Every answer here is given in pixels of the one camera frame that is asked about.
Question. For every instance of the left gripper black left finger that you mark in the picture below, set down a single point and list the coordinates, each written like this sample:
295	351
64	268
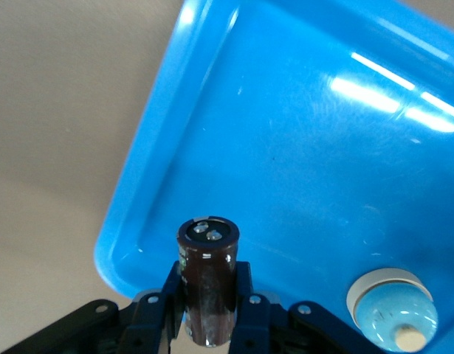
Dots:
145	324

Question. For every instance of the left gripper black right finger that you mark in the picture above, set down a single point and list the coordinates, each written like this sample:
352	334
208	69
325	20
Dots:
256	324

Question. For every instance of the dark brown relay block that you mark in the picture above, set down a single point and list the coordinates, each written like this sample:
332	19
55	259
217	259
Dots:
208	280

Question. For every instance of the blue dome bell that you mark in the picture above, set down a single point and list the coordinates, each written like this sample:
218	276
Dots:
389	309

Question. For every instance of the blue plastic tray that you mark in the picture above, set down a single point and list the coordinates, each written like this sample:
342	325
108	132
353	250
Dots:
304	166

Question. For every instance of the brown table mat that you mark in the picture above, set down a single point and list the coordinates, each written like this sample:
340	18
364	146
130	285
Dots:
45	147

